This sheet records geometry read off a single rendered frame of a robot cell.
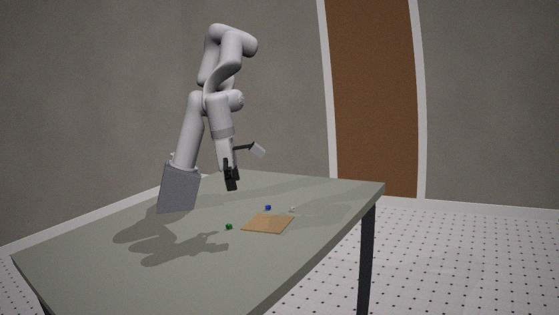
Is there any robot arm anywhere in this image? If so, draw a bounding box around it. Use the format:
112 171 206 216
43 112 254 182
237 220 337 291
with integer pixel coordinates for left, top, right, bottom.
169 23 258 172

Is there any orange flat mat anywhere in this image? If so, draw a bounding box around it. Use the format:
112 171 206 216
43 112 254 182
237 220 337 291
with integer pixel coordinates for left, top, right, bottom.
240 214 295 234

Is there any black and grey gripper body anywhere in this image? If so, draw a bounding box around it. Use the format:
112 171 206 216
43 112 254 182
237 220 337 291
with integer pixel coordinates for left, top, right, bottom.
212 134 237 172

